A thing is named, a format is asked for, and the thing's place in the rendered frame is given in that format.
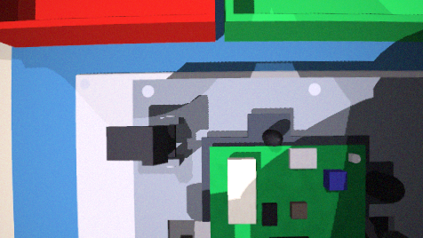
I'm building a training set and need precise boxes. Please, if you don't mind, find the green bin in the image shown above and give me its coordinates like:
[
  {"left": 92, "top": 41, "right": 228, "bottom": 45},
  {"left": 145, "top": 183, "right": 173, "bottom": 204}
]
[{"left": 224, "top": 0, "right": 423, "bottom": 42}]

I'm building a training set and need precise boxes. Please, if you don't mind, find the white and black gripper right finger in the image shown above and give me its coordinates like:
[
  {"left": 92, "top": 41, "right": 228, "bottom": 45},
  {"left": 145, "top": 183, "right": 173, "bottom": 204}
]
[{"left": 380, "top": 231, "right": 409, "bottom": 238}]

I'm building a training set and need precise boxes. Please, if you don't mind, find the red bin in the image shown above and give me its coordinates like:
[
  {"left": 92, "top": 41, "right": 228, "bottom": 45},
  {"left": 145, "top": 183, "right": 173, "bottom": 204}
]
[{"left": 0, "top": 0, "right": 216, "bottom": 48}]

